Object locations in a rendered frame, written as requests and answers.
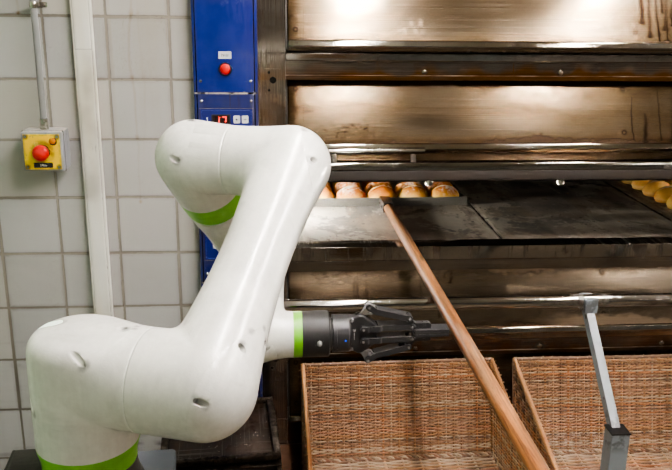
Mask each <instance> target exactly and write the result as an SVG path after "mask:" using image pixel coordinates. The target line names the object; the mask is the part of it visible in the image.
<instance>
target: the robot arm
mask: <svg viewBox="0 0 672 470"><path fill-rule="evenodd" d="M155 165H156V168H157V171H158V173H159V175H160V177H161V178H162V180H163V182H164V183H165V185H166V186H167V188H168V189H169V190H170V192H171V193H172V195H173V196H174V198H175V199H176V200H177V202H178V203H179V204H180V206H181V207H182V208H183V209H184V211H185V212H186V213H187V214H188V216H189V217H190V218H191V219H192V220H193V222H194V223H195V224H196V225H197V226H198V227H199V228H200V229H201V231H202V232H203V233H204V234H205V235H206V236H207V237H208V239H209V240H210V241H211V242H212V244H213V245H214V247H215V248H216V249H217V251H218V255H217V258H216V260H215V262H214V264H213V266H212V268H211V270H210V272H209V274H208V276H207V278H206V280H205V282H204V284H203V286H202V288H201V290H200V292H199V294H198V295H197V297H196V299H195V301H194V303H193V304H192V306H191V308H190V310H189V311H188V313H187V315H186V317H185V318H184V320H183V322H182V323H181V324H180V325H179V326H177V327H174V328H161V327H153V326H146V325H141V324H138V323H133V322H130V321H126V320H123V319H119V318H115V317H111V316H106V315H99V314H80V315H73V316H67V317H63V318H60V319H56V320H54V321H51V322H49V323H47V324H45V325H43V326H42V327H40V328H39V329H37V330H36V331H35V332H34V333H33V334H32V336H31V337H30V339H29V340H28V343H27V345H26V365H27V377H28V387H29V396H30V406H31V415H32V423H33V431H34V441H35V449H22V450H13V451H12V453H11V455H10V457H9V460H8V462H7V464H6V467H5V469H4V470H146V469H145V468H144V467H143V466H142V464H141V462H140V460H139V456H138V442H139V438H140V434H143V435H150V436H156V437H162V438H169V439H175V440H181V441H188V442H194V443H211V442H216V441H219V440H222V439H224V438H226V437H228V436H230V435H232V434H233V433H235V432H236V431H237V430H239V429H240V428H241V427H242V426H243V425H244V424H245V422H246V421H247V420H248V418H249V417H250V415H251V413H252V411H253V409H254V407H255V404H256V401H257V396H258V390H259V384H260V378H261V372H262V367H263V363H265V362H269V361H272V360H277V359H283V358H298V357H328V356H329V355H330V349H332V352H349V351H355V352H357V353H361V354H362V356H363V357H364V359H365V362H366V363H370V362H372V361H373V360H375V359H376V358H380V357H384V356H388V355H392V354H396V353H400V352H404V351H408V350H411V348H412V344H413V342H414V341H428V340H430V337H443V336H449V328H448V326H447V324H431V323H430V321H428V320H425V321H424V320H423V321H415V320H413V317H412V315H411V313H410V312H407V311H402V310H397V309H392V308H387V307H383V306H378V305H375V304H373V303H372V302H370V301H366V302H365V306H364V308H363V309H362V311H361V312H356V313H354V314H331V317H329V312H328V311H327V310H312V311H286V310H285V309H284V281H285V275H286V273H287V270H288V267H289V264H290V261H291V258H292V256H293V253H294V250H295V248H296V245H297V243H298V240H299V238H300V236H301V233H302V231H303V229H304V227H305V224H306V222H307V220H308V218H309V216H310V214H311V212H312V210H313V208H314V206H315V204H316V202H317V200H318V199H319V197H320V195H321V193H322V191H323V189H324V188H325V186H326V184H327V182H328V180H329V177H330V172H331V159H330V154H329V151H328V149H327V147H326V145H325V143H324V142H323V141H322V139H321V138H320V137H319V136H318V135H317V134H315V133H314V132H312V131H311V130H309V129H307V128H304V127H301V126H296V125H282V126H238V125H229V124H222V123H216V122H210V121H203V120H196V119H189V120H183V121H180V122H177V123H175V124H173V125H172V126H170V127H169V128H168V129H167V130H166V131H165V132H164V133H163V134H162V135H161V137H160V138H159V140H158V143H157V145H156V149H155ZM367 314H368V315H372V314H375V315H378V316H383V317H388V318H393V319H398V320H389V321H380V320H373V319H372V318H370V317H369V316H367ZM399 330H410V332H382V331H399ZM411 330H412V331H411ZM394 342H396V343H394ZM381 343H392V344H388V345H384V346H380V347H376V348H373V349H368V348H369V347H370V346H372V345H373V344H381Z"/></svg>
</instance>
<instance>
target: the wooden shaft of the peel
mask: <svg viewBox="0 0 672 470"><path fill-rule="evenodd" d="M384 211H385V213H386V215H387V217H388V218H389V220H390V222H391V224H392V226H393V228H394V229H395V231H396V233H397V235H398V237H399V238H400V240H401V242H402V244H403V246H404V248H405V249H406V251H407V253H408V255H409V257H410V259H411V260H412V262H413V264H414V266H415V268H416V269H417V271H418V273H419V275H420V277H421V279H422V280H423V282H424V284H425V286H426V288H427V289H428V291H429V293H430V295H431V297H432V299H433V300H434V302H435V304H436V306H437V308H438V310H439V311H440V313H441V315H442V317H443V319H444V320H445V322H446V324H447V326H448V328H449V330H450V331H451V333H452V335H453V337H454V339H455V341H456V342H457V344H458V346H459V348H460V350H461V351H462V353H463V355H464V357H465V359H466V361H467V362H468V364H469V366H470V368H471V370H472V371H473V373H474V375H475V377H476V379H477V381H478V382H479V384H480V386H481V388H482V390H483V392H484V393H485V395H486V397H487V399H488V401H489V402H490V404H491V406H492V408H493V410H494V412H495V413H496V415H497V417H498V419H499V421H500V422H501V424H502V426H503V428H504V430H505V432H506V433H507V435H508V437H509V439H510V441H511V443H512V444H513V446H514V448H515V450H516V452H517V453H518V455H519V457H520V459H521V461H522V463H523V464H524V466H525V468H526V470H550V468H549V467H548V465H547V463H546V462H545V460H544V458H543V457H542V455H541V453H540V452H539V450H538V448H537V447H536V445H535V443H534V442H533V440H532V438H531V437H530V435H529V433H528V431H527V430H526V428H525V426H524V425H523V423H522V421H521V420H520V418H519V416H518V415H517V413H516V411H515V410H514V408H513V406H512V405H511V403H510V401H509V400H508V398H507V396H506V395H505V393H504V391H503V390H502V388H501V386H500V385H499V383H498V381H497V380H496V378H495V376H494V375H493V373H492V371H491V370H490V368H489V366H488V365H487V363H486V361H485V360H484V358H483V356H482V355H481V353H480V351H479V350H478V348H477V346H476V345H475V343H474V341H473V340H472V338H471V336H470V335H469V333H468V331H467V330H466V328H465V326H464V324H463V323H462V321H461V319H460V318H459V316H458V314H457V313H456V311H455V309H454V308H453V306H452V304H451V303H450V301H449V299H448V298H447V296H446V294H445V293H444V291H443V289H442V288H441V286H440V284H439V283H438V281H437V279H436V278H435V276H434V274H433V273H432V271H431V269H430V268H429V266H428V264H427V263H426V261H425V259H424V258H423V256H422V254H421V253H420V251H419V249H418V248H417V246H416V244H415V243H414V241H413V239H412V238H411V236H410V234H409V233H408V231H407V229H406V228H405V226H404V224H403V223H402V221H401V219H400V218H399V216H398V214H397V212H396V211H395V209H394V207H393V206H392V205H391V204H386V205H385V206H384Z"/></svg>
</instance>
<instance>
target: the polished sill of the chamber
mask: <svg viewBox="0 0 672 470"><path fill-rule="evenodd" d="M413 241H414V243H415V244H416V246H417V248H418V249H419V251H420V253H421V254H422V256H423V258H424V259H425V260H438V259H513V258H587V257H661V256H672V237H632V238H546V239H460V240H413ZM364 260H411V259H410V257H409V255H408V253H407V251H406V249H405V248H404V246H403V244H402V242H401V240H373V241H298V243H297V245H296V248H295V250H294V253H293V256H292V258H291V261H364Z"/></svg>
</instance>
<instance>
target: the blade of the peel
mask: <svg viewBox="0 0 672 470"><path fill-rule="evenodd" d="M457 191H458V193H459V197H398V196H397V197H390V199H391V200H392V202H393V204H394V206H422V205H467V196H465V195H464V194H463V193H461V192H460V191H459V190H457ZM345 206H379V198H367V196H366V198H336V196H335V195H334V198H319V199H318V200H317V202H316V204H315V206H314V207H345Z"/></svg>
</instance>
